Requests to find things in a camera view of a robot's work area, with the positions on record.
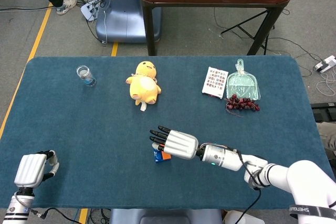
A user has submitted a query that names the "clear jar with label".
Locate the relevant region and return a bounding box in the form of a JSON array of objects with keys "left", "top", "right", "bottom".
[{"left": 76, "top": 65, "right": 97, "bottom": 88}]

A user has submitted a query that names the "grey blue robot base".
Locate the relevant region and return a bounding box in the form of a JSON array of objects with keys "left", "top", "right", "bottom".
[{"left": 109, "top": 208, "right": 223, "bottom": 224}]

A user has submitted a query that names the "white power strip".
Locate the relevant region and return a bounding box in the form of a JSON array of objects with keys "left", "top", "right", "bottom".
[
  {"left": 80, "top": 0, "right": 104, "bottom": 22},
  {"left": 313, "top": 55, "right": 336, "bottom": 74}
]

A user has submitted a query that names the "white mahjong print box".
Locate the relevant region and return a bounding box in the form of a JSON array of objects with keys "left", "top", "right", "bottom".
[{"left": 201, "top": 66, "right": 229, "bottom": 100}]

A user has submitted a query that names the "dark red grape bunch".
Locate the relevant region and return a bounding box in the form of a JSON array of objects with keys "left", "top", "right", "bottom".
[{"left": 225, "top": 94, "right": 260, "bottom": 118}]

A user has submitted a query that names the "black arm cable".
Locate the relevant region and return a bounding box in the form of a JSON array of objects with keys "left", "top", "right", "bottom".
[
  {"left": 30, "top": 207, "right": 77, "bottom": 224},
  {"left": 233, "top": 150, "right": 263, "bottom": 224}
]

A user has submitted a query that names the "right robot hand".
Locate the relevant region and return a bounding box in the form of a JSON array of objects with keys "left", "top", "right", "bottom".
[{"left": 149, "top": 125, "right": 200, "bottom": 160}]

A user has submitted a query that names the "green dustpan in plastic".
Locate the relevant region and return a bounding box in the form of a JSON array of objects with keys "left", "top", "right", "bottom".
[{"left": 225, "top": 58, "right": 262, "bottom": 101}]

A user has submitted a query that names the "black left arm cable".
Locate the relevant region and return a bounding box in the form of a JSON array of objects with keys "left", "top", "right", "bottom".
[{"left": 30, "top": 207, "right": 77, "bottom": 224}]

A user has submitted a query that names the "yellow plush toy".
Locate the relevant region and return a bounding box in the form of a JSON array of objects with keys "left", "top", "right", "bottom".
[{"left": 125, "top": 60, "right": 162, "bottom": 112}]

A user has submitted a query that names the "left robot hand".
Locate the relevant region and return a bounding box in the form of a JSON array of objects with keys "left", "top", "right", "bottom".
[{"left": 13, "top": 150, "right": 60, "bottom": 188}]

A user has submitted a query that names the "blue building block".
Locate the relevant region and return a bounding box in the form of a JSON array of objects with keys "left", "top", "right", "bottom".
[{"left": 152, "top": 147, "right": 173, "bottom": 166}]

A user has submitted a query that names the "thin white floor cable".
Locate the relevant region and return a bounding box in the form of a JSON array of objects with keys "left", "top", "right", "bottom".
[{"left": 316, "top": 70, "right": 336, "bottom": 97}]

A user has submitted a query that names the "blue table cloth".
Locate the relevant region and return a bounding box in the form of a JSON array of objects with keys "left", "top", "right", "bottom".
[{"left": 0, "top": 56, "right": 335, "bottom": 210}]

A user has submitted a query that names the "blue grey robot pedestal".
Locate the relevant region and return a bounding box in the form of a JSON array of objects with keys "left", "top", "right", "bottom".
[{"left": 95, "top": 0, "right": 162, "bottom": 44}]

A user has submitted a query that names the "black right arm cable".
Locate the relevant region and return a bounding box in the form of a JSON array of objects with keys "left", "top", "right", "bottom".
[{"left": 233, "top": 150, "right": 263, "bottom": 224}]

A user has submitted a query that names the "black foot pedal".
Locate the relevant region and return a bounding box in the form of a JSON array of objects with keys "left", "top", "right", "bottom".
[{"left": 310, "top": 102, "right": 336, "bottom": 123}]

